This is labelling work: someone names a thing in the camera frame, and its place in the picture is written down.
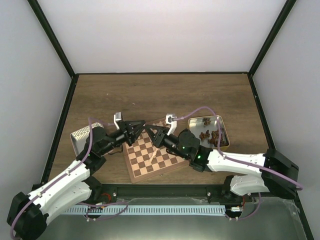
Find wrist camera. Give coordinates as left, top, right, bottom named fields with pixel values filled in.
left=165, top=113, right=177, bottom=136
left=113, top=112, right=125, bottom=130

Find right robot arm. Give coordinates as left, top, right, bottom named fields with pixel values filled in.
left=144, top=125, right=300, bottom=202

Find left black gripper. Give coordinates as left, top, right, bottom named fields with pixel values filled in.
left=100, top=121, right=147, bottom=156

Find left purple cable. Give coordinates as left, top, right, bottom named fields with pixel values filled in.
left=9, top=116, right=116, bottom=240

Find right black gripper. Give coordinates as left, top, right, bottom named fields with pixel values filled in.
left=145, top=124, right=190, bottom=160

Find left metal tray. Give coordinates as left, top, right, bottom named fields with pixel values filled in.
left=70, top=126, right=90, bottom=156

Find purple cable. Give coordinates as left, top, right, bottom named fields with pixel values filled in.
left=9, top=116, right=116, bottom=240
left=176, top=106, right=304, bottom=221

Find right metal tray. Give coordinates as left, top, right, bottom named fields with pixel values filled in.
left=188, top=115, right=230, bottom=151

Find light blue cable duct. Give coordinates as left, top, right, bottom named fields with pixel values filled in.
left=64, top=205, right=226, bottom=216

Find black front rail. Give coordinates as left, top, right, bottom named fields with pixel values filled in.
left=86, top=183, right=263, bottom=205

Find black frame posts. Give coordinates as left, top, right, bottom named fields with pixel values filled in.
left=26, top=0, right=315, bottom=240

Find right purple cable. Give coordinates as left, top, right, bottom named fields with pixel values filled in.
left=176, top=106, right=304, bottom=221

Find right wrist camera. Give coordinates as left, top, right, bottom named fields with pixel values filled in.
left=165, top=113, right=177, bottom=136

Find wooden chess board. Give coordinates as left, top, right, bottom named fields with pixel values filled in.
left=123, top=130, right=189, bottom=184

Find pile of dark chess pieces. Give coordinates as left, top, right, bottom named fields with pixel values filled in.
left=199, top=118, right=227, bottom=147

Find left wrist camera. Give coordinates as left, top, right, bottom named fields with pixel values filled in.
left=113, top=112, right=125, bottom=130

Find metal tray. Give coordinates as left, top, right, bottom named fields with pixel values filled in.
left=70, top=126, right=90, bottom=156
left=188, top=115, right=230, bottom=151

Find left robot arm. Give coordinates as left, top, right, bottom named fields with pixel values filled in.
left=6, top=119, right=146, bottom=240

